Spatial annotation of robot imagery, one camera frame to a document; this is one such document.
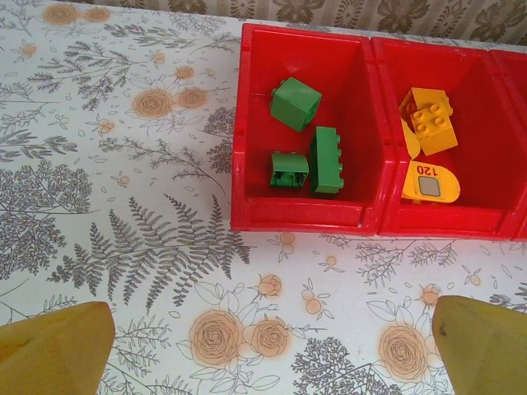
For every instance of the yellow rounded lego piece 120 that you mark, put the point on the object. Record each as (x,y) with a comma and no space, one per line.
(430,183)

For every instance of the green long lego brick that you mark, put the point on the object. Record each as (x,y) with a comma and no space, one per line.
(327,162)

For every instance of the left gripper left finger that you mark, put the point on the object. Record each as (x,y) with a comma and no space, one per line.
(49,354)

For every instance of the green square lego brick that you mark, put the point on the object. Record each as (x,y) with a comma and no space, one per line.
(292,103)
(288,168)

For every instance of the red plastic bin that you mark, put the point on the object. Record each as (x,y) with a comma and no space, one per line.
(519,164)
(304,216)
(453,222)

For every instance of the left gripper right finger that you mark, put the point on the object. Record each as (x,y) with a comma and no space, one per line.
(486,354)

